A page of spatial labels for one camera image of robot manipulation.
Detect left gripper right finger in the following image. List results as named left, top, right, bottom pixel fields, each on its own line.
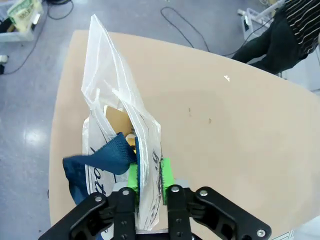
left=161, top=157, right=273, bottom=240

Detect person in striped shirt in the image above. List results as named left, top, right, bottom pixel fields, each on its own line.
left=231, top=0, right=320, bottom=75

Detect translucent shopping bag navy handles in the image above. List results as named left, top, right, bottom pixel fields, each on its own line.
left=62, top=14, right=164, bottom=232

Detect green print paper bag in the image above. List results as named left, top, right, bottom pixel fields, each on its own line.
left=6, top=0, right=42, bottom=32

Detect brown cardboard item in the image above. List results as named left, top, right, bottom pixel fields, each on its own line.
left=103, top=105, right=135, bottom=137

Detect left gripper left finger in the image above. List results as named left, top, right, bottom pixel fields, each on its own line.
left=37, top=162, right=140, bottom=240

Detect yellow snack packet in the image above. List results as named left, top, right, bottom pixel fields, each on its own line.
left=124, top=133, right=137, bottom=151

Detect black floor cable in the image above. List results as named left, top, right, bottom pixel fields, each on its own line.
left=159, top=6, right=241, bottom=57
left=0, top=0, right=75, bottom=75

